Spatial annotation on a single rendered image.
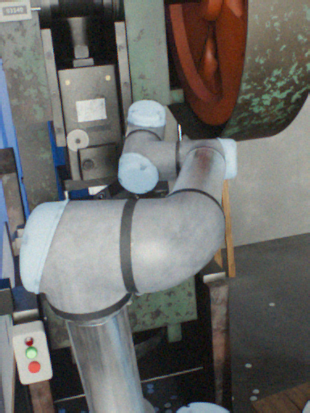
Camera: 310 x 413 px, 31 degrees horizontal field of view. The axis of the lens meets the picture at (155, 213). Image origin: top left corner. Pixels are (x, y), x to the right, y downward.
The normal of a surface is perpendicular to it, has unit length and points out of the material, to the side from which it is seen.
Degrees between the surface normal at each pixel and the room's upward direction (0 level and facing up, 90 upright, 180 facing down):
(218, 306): 90
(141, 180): 113
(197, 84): 34
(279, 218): 90
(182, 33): 69
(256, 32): 103
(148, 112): 25
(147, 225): 41
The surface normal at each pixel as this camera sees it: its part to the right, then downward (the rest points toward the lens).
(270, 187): 0.26, 0.33
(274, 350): -0.08, -0.93
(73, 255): -0.17, 0.14
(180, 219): 0.40, -0.51
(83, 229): -0.17, -0.37
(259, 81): 0.26, 0.73
